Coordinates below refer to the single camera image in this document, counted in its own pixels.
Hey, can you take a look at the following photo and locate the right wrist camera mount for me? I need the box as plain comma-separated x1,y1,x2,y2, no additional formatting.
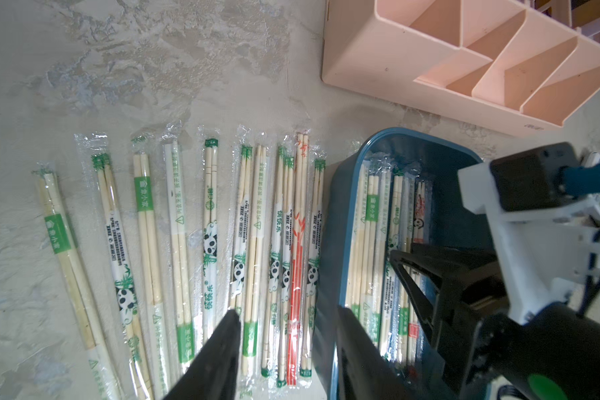
458,143,600,324

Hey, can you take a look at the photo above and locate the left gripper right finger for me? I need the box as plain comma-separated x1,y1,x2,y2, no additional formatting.
337,307,415,400

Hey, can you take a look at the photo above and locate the teal plastic storage box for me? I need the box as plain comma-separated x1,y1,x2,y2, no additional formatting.
313,128,493,399

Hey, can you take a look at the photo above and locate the pink desktop file organizer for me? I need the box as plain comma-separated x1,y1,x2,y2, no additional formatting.
322,0,600,137

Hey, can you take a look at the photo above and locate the chopsticks red print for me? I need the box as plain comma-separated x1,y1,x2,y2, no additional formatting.
287,133,308,387

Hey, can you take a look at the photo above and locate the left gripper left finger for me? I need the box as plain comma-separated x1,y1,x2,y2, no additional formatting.
165,310,241,400

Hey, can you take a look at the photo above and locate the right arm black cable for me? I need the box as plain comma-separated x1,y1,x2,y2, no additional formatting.
577,209,600,319

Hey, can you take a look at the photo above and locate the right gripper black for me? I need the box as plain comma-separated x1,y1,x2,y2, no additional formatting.
389,243,600,399

